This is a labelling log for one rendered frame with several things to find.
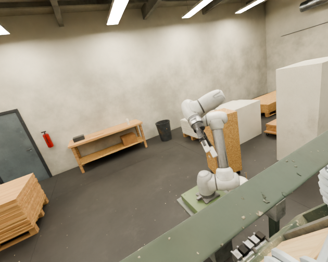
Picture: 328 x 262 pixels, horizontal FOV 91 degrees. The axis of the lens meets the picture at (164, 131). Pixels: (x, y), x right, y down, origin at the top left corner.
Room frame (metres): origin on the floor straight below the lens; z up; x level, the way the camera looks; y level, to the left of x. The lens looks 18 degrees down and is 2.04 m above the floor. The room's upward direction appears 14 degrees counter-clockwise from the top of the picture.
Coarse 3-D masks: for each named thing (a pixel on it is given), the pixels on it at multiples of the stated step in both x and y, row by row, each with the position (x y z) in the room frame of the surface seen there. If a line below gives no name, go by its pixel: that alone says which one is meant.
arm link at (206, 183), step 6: (198, 174) 1.35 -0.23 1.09; (204, 174) 1.31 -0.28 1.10; (210, 174) 1.31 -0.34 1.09; (198, 180) 1.31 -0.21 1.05; (204, 180) 1.27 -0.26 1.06; (210, 180) 1.26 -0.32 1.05; (198, 186) 1.31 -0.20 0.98; (204, 186) 1.27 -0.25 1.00; (210, 186) 1.25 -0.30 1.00; (204, 192) 1.27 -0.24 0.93; (210, 192) 1.26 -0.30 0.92
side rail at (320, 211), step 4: (324, 204) 0.75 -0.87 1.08; (312, 208) 0.82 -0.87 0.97; (316, 208) 0.78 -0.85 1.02; (320, 208) 0.76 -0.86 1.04; (324, 208) 0.74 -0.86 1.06; (308, 212) 0.81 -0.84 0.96; (312, 212) 0.79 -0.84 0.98; (316, 212) 0.77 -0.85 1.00; (320, 212) 0.76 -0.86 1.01; (324, 212) 0.74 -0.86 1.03; (304, 216) 0.83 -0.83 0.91; (308, 216) 0.81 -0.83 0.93; (312, 216) 0.79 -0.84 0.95; (316, 216) 0.77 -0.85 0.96; (320, 216) 0.75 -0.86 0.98; (324, 216) 0.74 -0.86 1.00; (308, 220) 0.81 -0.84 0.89; (312, 220) 0.79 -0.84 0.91
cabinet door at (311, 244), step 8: (312, 232) 0.58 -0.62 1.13; (320, 232) 0.53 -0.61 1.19; (288, 240) 0.67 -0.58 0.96; (296, 240) 0.61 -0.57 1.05; (304, 240) 0.56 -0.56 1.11; (312, 240) 0.51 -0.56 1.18; (320, 240) 0.47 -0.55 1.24; (280, 248) 0.64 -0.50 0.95; (288, 248) 0.58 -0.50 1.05; (296, 248) 0.53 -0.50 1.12; (304, 248) 0.49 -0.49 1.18; (312, 248) 0.45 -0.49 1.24; (320, 248) 0.41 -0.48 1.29; (296, 256) 0.47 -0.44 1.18; (312, 256) 0.40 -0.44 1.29
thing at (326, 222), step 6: (312, 222) 0.63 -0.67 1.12; (318, 222) 0.59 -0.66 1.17; (324, 222) 0.57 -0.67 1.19; (294, 228) 0.73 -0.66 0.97; (300, 228) 0.66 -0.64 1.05; (306, 228) 0.63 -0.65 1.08; (312, 228) 0.61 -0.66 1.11; (318, 228) 0.59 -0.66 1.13; (324, 228) 0.57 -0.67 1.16; (288, 234) 0.72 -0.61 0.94; (294, 234) 0.69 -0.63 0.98; (300, 234) 0.66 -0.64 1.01
